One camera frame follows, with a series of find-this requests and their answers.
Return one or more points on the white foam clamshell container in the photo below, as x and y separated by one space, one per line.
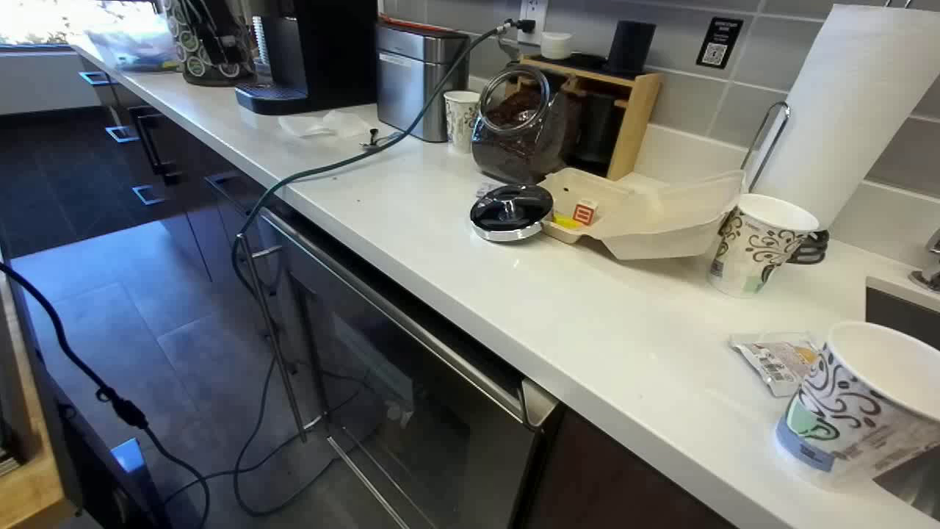
655 210

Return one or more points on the yellow tea packet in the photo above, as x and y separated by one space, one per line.
563 220

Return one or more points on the orange tea packet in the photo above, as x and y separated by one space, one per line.
585 214

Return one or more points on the stainless undercounter dishwasher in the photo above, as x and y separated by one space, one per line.
412 392

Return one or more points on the small white paper cup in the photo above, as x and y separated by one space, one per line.
459 117

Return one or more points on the stainless steel canister box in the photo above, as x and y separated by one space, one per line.
412 84

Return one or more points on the white crumpled napkin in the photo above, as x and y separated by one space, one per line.
326 125

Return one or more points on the small white tub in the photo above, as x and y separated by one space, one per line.
554 45

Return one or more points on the black silver coffee machine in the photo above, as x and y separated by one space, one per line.
326 47

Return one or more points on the black speaker device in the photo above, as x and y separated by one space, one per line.
630 47

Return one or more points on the metal paper towel holder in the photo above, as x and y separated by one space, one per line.
765 137

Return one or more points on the crumpled snack wrapper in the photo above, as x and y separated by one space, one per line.
780 358

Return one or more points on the white paper towel roll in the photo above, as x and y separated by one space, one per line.
846 107

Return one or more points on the large patterned paper cup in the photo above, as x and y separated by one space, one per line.
861 400

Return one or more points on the wooden cart top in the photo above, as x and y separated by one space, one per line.
24 479

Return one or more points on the white single wall outlet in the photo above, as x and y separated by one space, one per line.
532 9

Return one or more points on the black wall sign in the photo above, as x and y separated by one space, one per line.
717 41

